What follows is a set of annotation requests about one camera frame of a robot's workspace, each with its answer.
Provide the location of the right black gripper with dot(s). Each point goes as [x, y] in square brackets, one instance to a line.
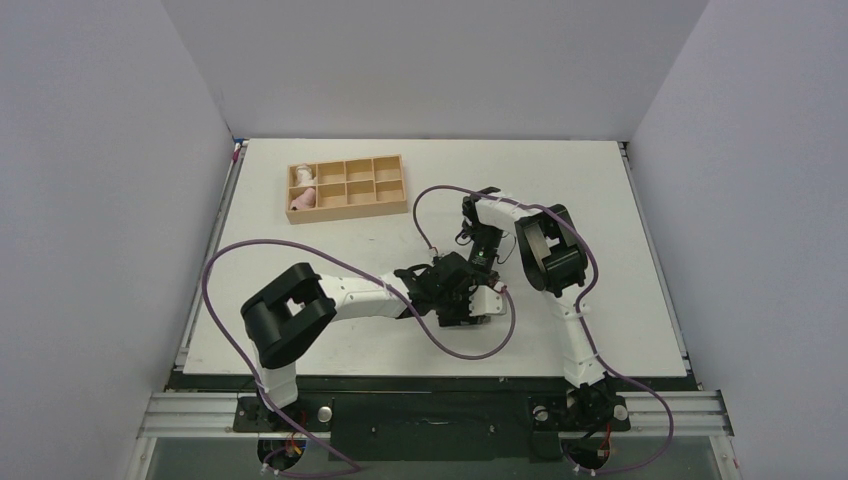
[475, 266]

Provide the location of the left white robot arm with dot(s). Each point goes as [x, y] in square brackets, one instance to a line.
[285, 318]

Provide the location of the wooden compartment tray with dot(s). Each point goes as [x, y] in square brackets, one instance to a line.
[351, 189]

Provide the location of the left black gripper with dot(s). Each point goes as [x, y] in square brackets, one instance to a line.
[462, 317]

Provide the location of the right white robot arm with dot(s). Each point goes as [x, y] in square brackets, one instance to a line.
[553, 259]

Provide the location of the pink rolled underwear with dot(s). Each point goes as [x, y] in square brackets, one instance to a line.
[305, 200]

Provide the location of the white rolled underwear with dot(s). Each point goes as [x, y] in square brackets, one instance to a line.
[304, 176]

